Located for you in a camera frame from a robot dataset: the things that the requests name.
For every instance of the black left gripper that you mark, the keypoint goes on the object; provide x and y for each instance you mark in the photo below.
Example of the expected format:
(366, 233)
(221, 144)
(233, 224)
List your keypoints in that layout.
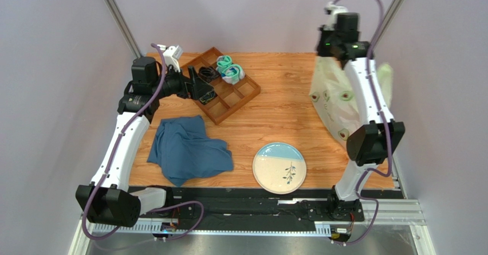
(200, 88)

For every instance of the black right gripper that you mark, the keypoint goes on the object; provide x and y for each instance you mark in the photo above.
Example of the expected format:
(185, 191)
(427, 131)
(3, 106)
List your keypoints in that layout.
(341, 62)

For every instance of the light green plastic bag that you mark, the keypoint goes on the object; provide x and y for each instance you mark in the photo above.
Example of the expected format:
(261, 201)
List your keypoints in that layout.
(334, 99)

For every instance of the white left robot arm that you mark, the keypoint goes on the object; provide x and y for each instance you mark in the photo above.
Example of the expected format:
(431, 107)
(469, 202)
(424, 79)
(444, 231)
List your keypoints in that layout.
(106, 199)

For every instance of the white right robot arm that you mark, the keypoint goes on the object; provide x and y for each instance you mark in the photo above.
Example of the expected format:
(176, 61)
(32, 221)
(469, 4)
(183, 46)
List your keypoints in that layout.
(375, 141)

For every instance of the dark green rolled sock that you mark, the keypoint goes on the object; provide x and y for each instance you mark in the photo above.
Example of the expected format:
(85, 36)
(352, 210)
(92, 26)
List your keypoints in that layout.
(207, 98)

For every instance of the black rolled sock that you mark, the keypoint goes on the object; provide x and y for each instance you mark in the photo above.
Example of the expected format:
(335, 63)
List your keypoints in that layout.
(208, 74)

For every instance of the brown wooden divided tray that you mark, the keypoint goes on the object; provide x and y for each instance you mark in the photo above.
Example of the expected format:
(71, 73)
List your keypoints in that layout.
(228, 98)

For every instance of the white and teal rolled sock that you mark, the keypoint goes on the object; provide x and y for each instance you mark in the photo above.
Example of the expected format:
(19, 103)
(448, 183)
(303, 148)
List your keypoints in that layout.
(233, 74)

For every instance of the blue crumpled cloth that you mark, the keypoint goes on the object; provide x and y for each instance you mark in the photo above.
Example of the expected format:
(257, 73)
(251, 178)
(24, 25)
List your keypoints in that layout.
(183, 151)

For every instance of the beige and blue plate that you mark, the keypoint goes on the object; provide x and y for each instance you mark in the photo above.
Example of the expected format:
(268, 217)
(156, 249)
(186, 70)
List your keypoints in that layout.
(279, 168)

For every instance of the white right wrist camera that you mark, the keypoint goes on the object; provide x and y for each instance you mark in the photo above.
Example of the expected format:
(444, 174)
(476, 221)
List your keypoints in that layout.
(332, 9)

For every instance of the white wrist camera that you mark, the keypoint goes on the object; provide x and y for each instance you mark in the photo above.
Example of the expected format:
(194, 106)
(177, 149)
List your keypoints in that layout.
(170, 55)
(332, 9)

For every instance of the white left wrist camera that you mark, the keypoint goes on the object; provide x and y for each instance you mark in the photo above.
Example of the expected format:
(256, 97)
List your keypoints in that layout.
(170, 55)

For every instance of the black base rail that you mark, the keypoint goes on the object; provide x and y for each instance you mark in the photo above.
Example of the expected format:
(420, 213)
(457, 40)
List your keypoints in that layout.
(247, 211)

